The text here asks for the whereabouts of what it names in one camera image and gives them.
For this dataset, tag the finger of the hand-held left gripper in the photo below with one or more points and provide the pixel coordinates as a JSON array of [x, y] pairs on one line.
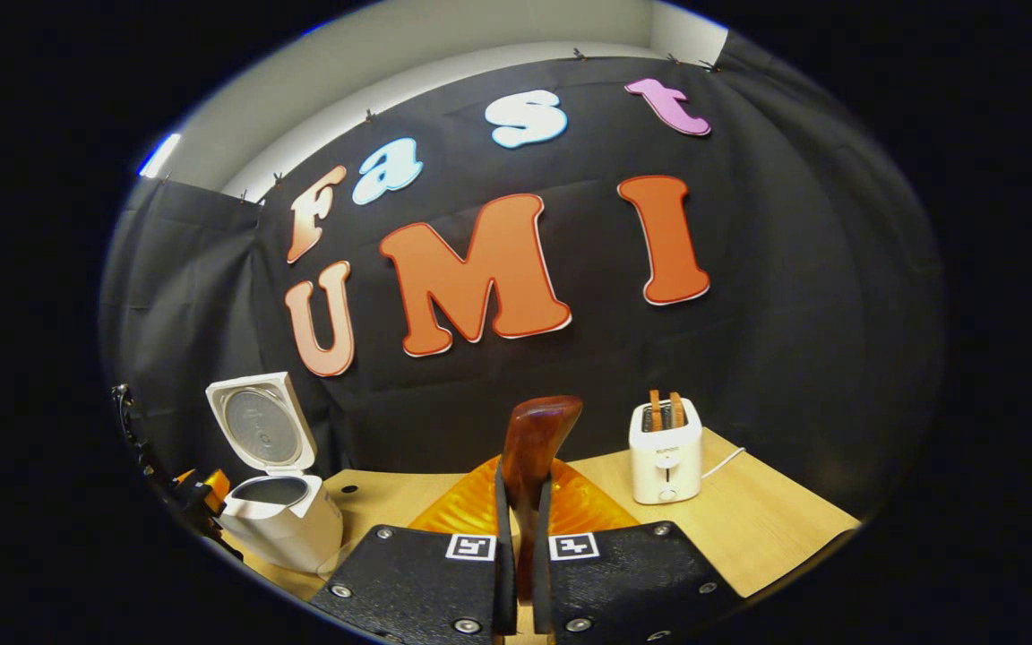
[[214, 485]]

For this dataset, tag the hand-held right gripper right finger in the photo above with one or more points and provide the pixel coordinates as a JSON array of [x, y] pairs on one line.
[[632, 582]]

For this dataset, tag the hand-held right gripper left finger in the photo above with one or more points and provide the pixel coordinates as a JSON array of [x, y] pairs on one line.
[[417, 587]]

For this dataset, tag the white rice cooker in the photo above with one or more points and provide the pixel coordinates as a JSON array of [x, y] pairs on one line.
[[288, 528]]

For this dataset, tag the brown wooden spoon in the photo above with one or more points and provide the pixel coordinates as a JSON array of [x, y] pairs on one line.
[[534, 443]]

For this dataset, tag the white toaster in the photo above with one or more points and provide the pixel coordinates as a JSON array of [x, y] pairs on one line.
[[665, 466]]

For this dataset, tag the black backdrop cloth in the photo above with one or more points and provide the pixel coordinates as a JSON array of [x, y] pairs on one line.
[[776, 358]]

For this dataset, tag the ceiling light panel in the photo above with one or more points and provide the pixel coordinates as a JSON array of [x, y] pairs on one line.
[[160, 155]]

